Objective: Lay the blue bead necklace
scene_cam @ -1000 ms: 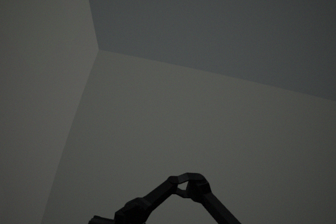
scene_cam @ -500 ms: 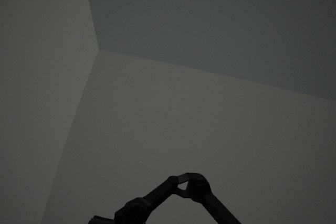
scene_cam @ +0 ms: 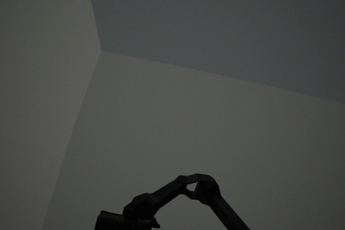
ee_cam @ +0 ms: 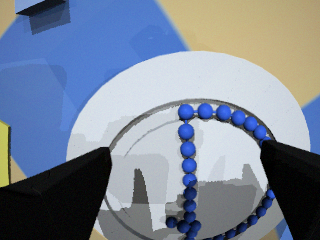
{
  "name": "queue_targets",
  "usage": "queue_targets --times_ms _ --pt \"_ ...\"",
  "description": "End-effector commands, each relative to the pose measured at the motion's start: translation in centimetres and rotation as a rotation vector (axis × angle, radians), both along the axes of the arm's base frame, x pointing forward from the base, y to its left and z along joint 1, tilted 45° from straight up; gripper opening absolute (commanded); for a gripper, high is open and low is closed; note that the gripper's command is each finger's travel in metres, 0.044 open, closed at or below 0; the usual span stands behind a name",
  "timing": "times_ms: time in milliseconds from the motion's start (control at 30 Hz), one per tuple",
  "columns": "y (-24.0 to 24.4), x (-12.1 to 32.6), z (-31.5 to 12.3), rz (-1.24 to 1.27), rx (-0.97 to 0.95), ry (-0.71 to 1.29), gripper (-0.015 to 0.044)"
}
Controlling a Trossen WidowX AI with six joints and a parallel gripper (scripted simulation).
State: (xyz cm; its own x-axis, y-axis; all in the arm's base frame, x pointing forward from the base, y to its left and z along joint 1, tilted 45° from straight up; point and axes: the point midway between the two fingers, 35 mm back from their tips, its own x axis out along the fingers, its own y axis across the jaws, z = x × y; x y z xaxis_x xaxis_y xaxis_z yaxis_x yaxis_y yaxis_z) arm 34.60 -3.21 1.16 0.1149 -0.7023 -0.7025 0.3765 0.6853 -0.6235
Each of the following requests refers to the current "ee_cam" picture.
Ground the yellow flat rectangular pad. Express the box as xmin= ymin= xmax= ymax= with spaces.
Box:
xmin=0 ymin=120 xmax=11 ymax=187

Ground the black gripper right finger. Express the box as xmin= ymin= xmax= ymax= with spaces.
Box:
xmin=260 ymin=139 xmax=320 ymax=240

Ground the white round bead board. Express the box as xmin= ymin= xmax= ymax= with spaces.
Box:
xmin=67 ymin=51 xmax=311 ymax=240

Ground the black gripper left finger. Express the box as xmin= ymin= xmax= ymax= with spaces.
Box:
xmin=0 ymin=147 xmax=112 ymax=240

